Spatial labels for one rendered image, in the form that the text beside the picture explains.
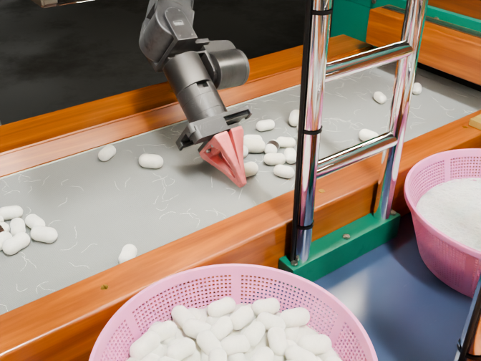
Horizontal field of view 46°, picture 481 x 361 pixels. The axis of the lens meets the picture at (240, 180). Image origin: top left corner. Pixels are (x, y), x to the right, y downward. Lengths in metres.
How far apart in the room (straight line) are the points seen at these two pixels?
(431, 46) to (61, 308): 0.80
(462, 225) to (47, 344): 0.53
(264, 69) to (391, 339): 0.62
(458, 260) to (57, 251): 0.49
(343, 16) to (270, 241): 0.76
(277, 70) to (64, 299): 0.68
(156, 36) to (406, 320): 0.51
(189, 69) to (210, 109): 0.07
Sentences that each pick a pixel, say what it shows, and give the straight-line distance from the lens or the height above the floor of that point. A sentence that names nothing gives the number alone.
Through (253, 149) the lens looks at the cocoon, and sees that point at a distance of 0.89.
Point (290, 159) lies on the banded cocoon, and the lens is 0.86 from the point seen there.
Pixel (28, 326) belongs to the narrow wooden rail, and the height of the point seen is 0.77.
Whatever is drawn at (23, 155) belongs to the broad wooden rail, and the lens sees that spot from 0.92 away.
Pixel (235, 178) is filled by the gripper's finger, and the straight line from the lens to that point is 0.79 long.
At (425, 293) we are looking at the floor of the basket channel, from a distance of 0.78.
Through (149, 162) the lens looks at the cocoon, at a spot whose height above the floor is 0.75.
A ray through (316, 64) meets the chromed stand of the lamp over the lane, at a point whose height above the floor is 0.98.
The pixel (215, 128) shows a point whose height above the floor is 0.83.
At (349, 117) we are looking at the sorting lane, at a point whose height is 0.74.
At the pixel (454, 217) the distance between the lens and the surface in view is 0.82.
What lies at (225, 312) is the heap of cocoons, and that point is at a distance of 0.64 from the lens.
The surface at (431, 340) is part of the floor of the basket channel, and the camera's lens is 0.72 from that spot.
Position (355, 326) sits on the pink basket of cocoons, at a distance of 0.59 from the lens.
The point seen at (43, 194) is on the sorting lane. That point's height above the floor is 0.74.
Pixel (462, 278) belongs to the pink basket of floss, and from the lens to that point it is 0.77.
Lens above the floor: 1.19
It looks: 33 degrees down
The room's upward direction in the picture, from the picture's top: straight up
